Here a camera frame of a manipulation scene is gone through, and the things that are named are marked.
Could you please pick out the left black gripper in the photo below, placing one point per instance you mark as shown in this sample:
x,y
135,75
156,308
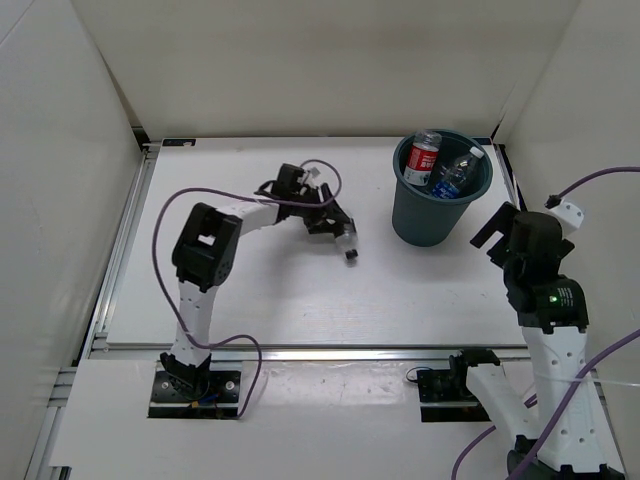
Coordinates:
x,y
318,223

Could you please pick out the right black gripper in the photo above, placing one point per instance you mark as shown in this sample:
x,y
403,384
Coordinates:
x,y
499,222

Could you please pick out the black label plastic bottle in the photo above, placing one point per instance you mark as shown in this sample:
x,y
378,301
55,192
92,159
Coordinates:
x,y
346,239

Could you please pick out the blue label Aquafina bottle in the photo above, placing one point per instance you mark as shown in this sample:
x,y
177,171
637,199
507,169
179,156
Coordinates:
x,y
454,176

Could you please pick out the red label plastic bottle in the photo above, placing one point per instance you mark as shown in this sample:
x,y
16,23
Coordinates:
x,y
422,157

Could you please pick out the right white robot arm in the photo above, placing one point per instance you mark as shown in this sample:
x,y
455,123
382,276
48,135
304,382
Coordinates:
x,y
556,439

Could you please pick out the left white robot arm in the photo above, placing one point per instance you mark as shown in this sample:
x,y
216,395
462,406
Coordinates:
x,y
205,251

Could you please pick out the dark teal plastic bin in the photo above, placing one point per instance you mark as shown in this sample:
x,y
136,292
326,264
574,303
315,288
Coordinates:
x,y
421,219

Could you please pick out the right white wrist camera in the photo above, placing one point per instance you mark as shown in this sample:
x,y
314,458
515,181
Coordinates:
x,y
568,214

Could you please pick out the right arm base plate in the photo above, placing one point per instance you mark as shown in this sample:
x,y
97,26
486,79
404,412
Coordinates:
x,y
442,399

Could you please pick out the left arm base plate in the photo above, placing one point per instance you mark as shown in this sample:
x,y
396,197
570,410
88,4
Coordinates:
x,y
216,398

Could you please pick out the aluminium front rail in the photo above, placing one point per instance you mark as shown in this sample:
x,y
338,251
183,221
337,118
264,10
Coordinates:
x,y
104,351

